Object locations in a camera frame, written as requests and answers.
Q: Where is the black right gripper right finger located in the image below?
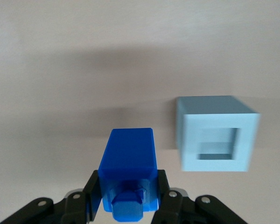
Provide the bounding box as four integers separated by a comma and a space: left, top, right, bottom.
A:
151, 169, 248, 224

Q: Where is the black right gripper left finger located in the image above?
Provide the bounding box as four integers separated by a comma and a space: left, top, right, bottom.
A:
0, 169, 101, 224

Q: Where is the blue plastic insert part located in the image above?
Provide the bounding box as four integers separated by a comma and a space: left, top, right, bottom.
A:
98, 127, 161, 223

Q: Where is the gray cube base with hole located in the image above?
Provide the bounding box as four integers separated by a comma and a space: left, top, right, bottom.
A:
175, 95, 261, 173

